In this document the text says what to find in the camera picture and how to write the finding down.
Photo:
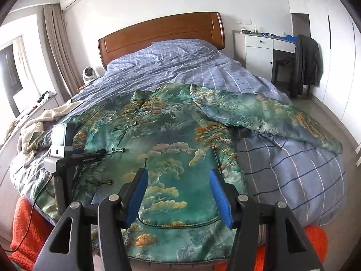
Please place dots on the green landscape print jacket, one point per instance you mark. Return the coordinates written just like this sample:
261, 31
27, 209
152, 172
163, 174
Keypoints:
169, 135

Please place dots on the dark stool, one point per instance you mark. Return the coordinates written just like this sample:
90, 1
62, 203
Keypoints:
282, 66

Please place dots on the orange wooden nightstand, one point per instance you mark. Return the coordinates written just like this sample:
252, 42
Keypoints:
84, 87

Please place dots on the brown curtain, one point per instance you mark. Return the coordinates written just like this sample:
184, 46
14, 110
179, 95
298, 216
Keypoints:
60, 48

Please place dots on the orange fuzzy blanket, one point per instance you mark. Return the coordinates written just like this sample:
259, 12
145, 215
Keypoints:
28, 231

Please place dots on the white desk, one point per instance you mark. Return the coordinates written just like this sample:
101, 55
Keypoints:
256, 53

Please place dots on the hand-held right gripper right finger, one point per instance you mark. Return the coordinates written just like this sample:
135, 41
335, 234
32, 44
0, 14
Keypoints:
221, 197

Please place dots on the wooden bed headboard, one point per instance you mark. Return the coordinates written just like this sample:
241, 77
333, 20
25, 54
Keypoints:
158, 36

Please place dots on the cream knitted cloth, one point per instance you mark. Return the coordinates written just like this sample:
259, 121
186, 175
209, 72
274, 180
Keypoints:
53, 115

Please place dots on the blue object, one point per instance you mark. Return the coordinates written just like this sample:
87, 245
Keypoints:
289, 37

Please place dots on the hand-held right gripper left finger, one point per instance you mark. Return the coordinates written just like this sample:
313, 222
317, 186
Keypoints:
138, 194

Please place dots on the dark clutter on windowsill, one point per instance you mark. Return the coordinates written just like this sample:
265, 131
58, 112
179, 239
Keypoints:
45, 96

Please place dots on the white wardrobe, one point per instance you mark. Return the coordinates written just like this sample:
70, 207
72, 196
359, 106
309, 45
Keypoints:
338, 62

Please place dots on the blue plaid bed cover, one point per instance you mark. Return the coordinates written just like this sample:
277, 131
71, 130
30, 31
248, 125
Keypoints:
197, 67

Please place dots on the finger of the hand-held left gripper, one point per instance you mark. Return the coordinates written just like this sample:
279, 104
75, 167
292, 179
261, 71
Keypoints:
101, 153

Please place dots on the white round camera device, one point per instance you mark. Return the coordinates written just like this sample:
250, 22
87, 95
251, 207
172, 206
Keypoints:
89, 74

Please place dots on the white wall socket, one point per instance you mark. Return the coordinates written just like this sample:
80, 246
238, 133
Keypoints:
244, 21

